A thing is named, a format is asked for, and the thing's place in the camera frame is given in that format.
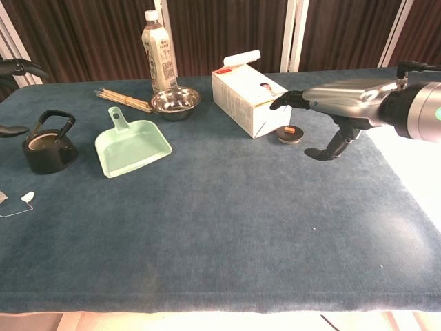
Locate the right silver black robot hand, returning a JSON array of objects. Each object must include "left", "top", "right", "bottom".
[{"left": 269, "top": 79, "right": 400, "bottom": 162}]

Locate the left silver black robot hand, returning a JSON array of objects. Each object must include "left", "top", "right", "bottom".
[{"left": 0, "top": 57, "right": 51, "bottom": 139}]

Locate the tea bag with string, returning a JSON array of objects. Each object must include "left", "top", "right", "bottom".
[{"left": 0, "top": 190, "right": 37, "bottom": 218}]

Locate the black cast iron teapot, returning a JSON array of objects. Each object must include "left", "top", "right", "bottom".
[{"left": 22, "top": 110, "right": 79, "bottom": 176}]

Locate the small black round lid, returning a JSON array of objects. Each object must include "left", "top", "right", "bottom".
[{"left": 275, "top": 125, "right": 306, "bottom": 146}]

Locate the white plastic bottle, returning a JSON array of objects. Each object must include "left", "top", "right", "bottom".
[{"left": 141, "top": 10, "right": 179, "bottom": 95}]

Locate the white cardboard carton box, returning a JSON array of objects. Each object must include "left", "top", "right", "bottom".
[{"left": 210, "top": 50, "right": 294, "bottom": 139}]

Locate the bamboo stick bundle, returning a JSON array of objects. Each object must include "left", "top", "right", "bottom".
[{"left": 93, "top": 88, "right": 154, "bottom": 113}]

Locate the mint green plastic dustpan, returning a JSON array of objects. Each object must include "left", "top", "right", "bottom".
[{"left": 94, "top": 106, "right": 173, "bottom": 179}]

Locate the dark brown pleated curtain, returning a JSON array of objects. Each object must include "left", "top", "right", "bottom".
[{"left": 0, "top": 0, "right": 441, "bottom": 103}]

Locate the stainless steel bowl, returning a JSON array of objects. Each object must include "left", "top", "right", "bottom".
[{"left": 150, "top": 86, "right": 202, "bottom": 122}]

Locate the blue carpet table cover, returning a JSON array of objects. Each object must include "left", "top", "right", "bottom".
[{"left": 0, "top": 67, "right": 441, "bottom": 315}]

